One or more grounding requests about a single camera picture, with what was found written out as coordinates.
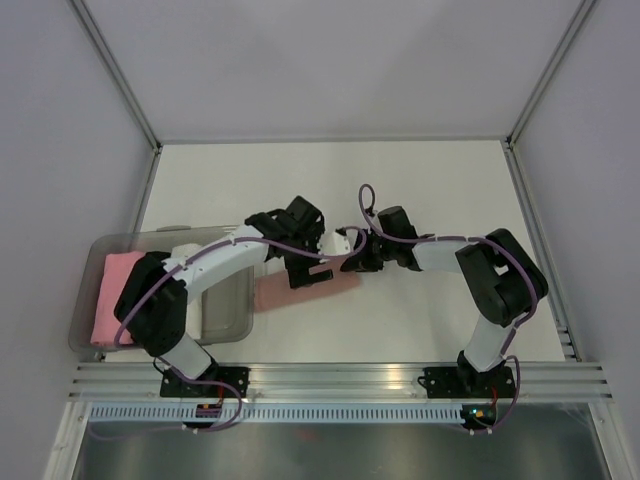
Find dusty pink t-shirt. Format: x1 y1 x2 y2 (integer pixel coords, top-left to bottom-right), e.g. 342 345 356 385
254 261 361 313

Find pink rolled t-shirt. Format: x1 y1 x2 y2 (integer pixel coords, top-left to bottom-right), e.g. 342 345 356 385
91 251 145 347

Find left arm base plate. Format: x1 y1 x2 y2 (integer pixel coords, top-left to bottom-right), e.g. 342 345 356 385
160 366 251 399

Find right aluminium frame post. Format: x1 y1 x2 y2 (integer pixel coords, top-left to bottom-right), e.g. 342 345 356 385
503 0 599 150

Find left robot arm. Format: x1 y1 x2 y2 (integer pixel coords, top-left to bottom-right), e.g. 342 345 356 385
114 196 332 396

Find white slotted cable duct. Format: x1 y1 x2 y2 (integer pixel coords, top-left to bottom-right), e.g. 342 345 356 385
89 403 494 425

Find aluminium frame post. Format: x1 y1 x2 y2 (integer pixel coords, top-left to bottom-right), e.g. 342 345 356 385
67 0 162 153
503 0 599 150

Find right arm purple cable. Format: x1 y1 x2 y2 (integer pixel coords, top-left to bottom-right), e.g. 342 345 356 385
357 184 539 436

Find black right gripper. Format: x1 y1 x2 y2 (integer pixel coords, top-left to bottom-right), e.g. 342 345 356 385
341 228 396 272

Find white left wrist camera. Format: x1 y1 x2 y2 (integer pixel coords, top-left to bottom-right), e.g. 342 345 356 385
318 231 352 259

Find left aluminium frame post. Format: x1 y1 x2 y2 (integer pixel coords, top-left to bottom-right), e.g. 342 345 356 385
67 0 162 153

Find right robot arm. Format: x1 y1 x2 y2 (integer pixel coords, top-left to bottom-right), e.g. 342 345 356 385
341 206 548 395

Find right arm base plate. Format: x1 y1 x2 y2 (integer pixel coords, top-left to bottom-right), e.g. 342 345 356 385
417 364 516 400

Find aluminium front rail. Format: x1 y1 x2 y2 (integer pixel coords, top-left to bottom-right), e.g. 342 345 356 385
67 362 613 403

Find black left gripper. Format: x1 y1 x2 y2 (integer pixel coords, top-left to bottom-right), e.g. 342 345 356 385
283 220 332 288

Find white rolled t-shirt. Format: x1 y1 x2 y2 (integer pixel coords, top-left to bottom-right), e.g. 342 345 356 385
171 243 203 340

